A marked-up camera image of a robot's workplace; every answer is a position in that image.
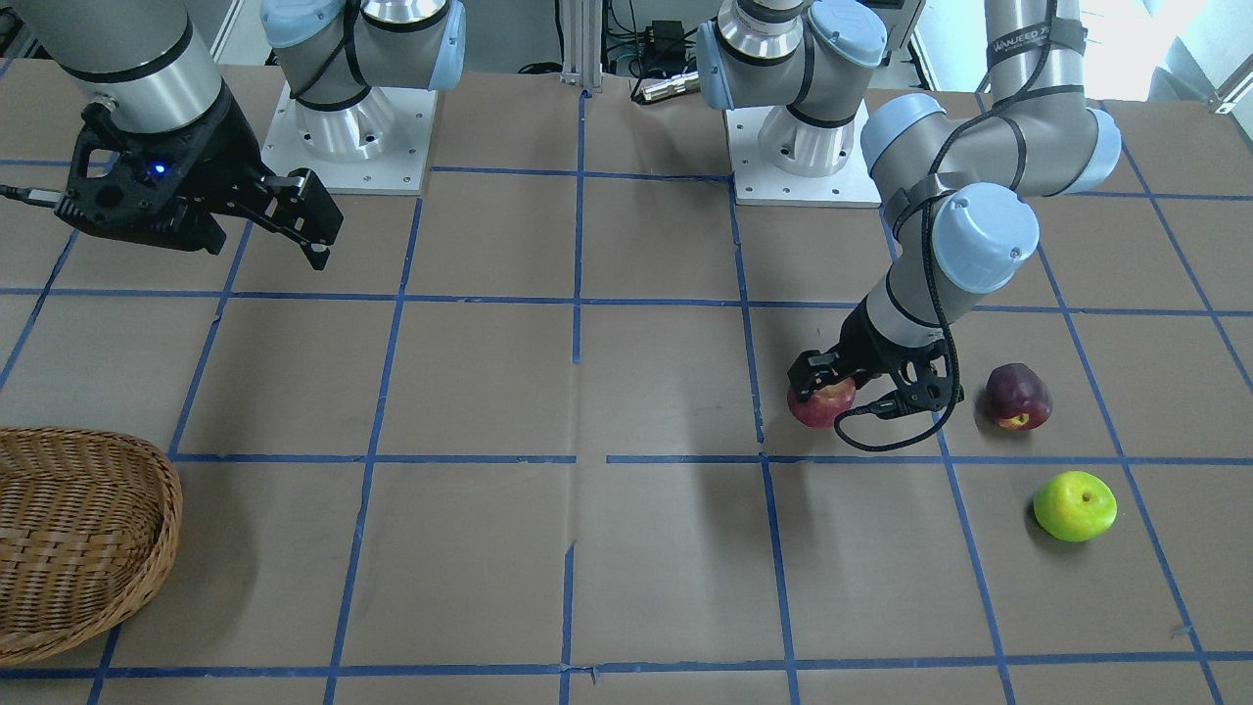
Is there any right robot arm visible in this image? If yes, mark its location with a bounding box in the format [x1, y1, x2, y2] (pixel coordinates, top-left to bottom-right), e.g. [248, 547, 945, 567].
[3, 1, 467, 269]

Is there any silver metal cylinder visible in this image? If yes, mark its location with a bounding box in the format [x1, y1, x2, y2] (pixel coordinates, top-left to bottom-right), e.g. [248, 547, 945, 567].
[630, 70, 700, 106]

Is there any woven wicker basket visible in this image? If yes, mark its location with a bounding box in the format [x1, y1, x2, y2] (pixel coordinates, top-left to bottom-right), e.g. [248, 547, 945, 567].
[1, 427, 184, 667]

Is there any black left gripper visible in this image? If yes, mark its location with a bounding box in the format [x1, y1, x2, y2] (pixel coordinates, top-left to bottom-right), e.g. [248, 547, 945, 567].
[789, 301, 965, 418]

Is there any red apple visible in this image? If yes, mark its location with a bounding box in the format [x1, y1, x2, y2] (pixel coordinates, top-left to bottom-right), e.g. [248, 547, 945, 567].
[786, 378, 858, 430]

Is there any dark purple apple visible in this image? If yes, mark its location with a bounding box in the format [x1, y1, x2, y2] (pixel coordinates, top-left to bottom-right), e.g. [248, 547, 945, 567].
[984, 362, 1053, 432]

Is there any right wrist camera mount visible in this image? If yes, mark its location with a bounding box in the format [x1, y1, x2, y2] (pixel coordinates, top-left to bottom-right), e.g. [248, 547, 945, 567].
[3, 95, 226, 255]

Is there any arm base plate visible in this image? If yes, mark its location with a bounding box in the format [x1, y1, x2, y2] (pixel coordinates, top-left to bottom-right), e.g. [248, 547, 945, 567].
[262, 86, 442, 197]
[723, 104, 881, 209]

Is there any green apple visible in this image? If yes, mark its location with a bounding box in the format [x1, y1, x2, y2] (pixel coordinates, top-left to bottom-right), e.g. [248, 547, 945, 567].
[1031, 470, 1119, 543]

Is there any aluminium frame post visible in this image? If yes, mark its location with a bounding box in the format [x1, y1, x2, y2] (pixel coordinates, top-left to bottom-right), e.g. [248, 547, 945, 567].
[556, 0, 604, 95]

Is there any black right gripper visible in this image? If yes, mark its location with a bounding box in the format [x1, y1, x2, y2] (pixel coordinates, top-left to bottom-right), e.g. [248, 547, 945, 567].
[55, 83, 345, 270]

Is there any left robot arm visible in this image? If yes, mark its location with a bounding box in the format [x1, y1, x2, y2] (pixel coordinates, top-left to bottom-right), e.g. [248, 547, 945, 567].
[695, 1, 1121, 414]

